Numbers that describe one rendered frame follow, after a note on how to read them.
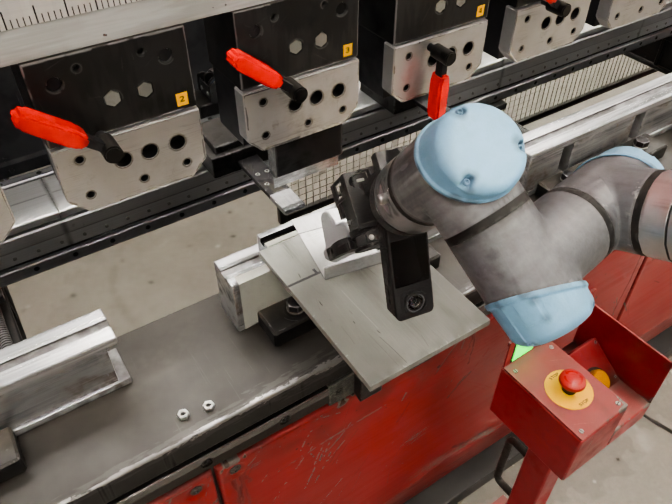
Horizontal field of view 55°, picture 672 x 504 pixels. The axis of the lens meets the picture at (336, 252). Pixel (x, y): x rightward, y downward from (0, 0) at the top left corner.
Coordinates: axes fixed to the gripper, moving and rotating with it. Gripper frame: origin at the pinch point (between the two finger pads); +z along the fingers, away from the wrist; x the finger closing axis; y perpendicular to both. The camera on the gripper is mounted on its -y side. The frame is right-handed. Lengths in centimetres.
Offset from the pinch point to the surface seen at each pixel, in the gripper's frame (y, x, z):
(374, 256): -0.9, -3.3, 3.1
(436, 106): 14.6, -14.3, -5.0
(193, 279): 19, 9, 151
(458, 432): -38, -27, 50
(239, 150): 22.4, 6.1, 21.7
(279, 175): 12.5, 5.8, 2.7
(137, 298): 18, 28, 151
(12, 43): 22.7, 30.3, -21.3
